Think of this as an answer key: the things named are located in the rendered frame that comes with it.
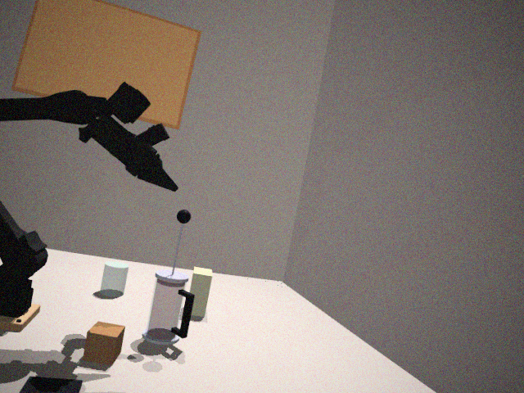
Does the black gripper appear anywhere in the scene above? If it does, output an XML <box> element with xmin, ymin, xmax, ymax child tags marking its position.
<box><xmin>108</xmin><ymin>129</ymin><xmax>178</xmax><ymax>192</ymax></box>

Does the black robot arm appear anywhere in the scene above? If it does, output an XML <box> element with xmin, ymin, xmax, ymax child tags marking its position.
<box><xmin>0</xmin><ymin>82</ymin><xmax>170</xmax><ymax>318</ymax></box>

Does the french press with plunger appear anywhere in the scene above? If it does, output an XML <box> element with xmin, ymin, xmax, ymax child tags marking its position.
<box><xmin>142</xmin><ymin>210</ymin><xmax>195</xmax><ymax>345</ymax></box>

